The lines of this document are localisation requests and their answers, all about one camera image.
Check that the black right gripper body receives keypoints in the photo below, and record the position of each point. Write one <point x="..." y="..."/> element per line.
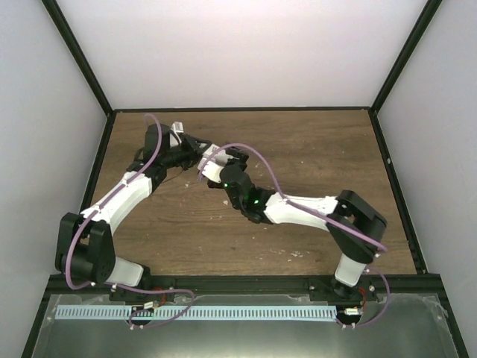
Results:
<point x="233" y="161"/>

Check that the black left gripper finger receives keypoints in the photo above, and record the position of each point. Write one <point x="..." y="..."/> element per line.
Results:
<point x="198" y="145"/>
<point x="192" y="160"/>

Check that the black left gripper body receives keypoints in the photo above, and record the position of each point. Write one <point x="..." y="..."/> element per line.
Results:
<point x="178" y="157"/>

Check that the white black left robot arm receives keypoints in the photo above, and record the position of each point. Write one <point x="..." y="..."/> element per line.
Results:
<point x="142" y="178"/>

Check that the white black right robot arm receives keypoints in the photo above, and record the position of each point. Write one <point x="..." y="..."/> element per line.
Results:
<point x="356" y="227"/>

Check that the grey metal front plate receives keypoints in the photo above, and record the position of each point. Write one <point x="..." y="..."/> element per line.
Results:
<point x="406" y="325"/>

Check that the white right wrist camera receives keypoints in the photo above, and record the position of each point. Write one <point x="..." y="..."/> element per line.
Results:
<point x="212" y="171"/>

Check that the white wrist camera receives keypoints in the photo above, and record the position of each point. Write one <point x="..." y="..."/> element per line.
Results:
<point x="212" y="171"/>
<point x="176" y="133"/>

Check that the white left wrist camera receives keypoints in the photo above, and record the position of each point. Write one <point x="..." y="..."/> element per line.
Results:
<point x="176" y="133"/>

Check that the black left base frame rail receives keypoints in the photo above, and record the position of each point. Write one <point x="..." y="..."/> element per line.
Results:
<point x="87" y="194"/>

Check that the black base frame rail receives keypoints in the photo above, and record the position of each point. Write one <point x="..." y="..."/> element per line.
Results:
<point x="404" y="215"/>
<point x="239" y="109"/>
<point x="87" y="194"/>

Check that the black rear base frame rail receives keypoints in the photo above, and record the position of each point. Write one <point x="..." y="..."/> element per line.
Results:
<point x="239" y="109"/>

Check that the black right base frame rail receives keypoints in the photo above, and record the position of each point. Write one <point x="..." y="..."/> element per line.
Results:
<point x="404" y="215"/>

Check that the light blue slotted cable duct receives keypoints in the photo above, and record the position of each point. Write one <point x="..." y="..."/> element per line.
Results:
<point x="198" y="313"/>

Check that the black left corner frame post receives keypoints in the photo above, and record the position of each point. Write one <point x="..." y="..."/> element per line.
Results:
<point x="58" y="18"/>

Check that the black corner frame post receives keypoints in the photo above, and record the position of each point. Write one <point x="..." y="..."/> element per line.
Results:
<point x="418" y="30"/>
<point x="58" y="18"/>

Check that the black right corner frame post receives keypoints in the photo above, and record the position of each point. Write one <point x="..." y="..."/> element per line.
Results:
<point x="418" y="30"/>

